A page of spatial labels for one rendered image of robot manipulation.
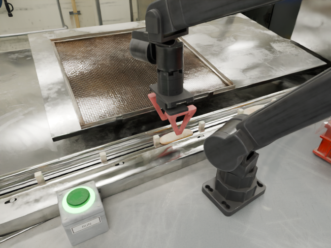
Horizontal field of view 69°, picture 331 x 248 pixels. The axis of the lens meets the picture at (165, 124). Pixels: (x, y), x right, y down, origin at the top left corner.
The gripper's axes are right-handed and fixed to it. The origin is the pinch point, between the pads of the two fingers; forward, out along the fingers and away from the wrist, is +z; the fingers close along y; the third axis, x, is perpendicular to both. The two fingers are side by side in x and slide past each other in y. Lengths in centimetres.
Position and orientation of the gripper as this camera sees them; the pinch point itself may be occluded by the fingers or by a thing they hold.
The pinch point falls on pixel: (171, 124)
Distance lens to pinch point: 59.5
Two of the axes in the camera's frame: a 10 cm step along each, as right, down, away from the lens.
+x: 8.9, -2.7, 3.6
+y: 4.5, 4.8, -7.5
